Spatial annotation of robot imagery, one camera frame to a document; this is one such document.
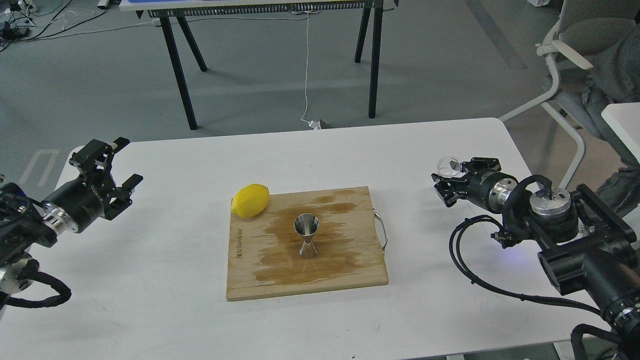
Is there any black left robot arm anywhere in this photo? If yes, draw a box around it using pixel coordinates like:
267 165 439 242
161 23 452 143
0 137 143 309

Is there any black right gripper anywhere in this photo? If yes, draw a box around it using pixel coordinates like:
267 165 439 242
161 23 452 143
431 157 518 214

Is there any bamboo cutting board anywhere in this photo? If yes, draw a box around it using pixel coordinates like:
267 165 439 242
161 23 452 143
226 186 389 302

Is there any white hanging cable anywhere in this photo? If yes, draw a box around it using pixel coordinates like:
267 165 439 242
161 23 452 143
299 11 331 130

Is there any black-legged background table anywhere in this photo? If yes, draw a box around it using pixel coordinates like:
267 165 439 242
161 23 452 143
118 0 399 131

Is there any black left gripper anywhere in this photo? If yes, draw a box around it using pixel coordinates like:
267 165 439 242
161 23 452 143
42 137 144 234

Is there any floor cables bundle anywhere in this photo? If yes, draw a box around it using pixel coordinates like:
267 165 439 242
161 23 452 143
0 0 121 48

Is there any steel double jigger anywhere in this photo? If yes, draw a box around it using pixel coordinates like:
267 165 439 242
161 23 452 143
294 213 320 259

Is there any yellow lemon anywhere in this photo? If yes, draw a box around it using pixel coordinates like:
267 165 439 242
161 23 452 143
230 183 270 218

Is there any small clear glass cup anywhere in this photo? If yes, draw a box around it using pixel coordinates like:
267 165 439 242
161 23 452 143
436 156 464 178

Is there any white office chair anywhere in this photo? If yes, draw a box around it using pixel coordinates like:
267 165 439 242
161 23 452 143
500 0 639 188

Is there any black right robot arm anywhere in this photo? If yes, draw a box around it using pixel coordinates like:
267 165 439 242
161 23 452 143
432 157 640 360

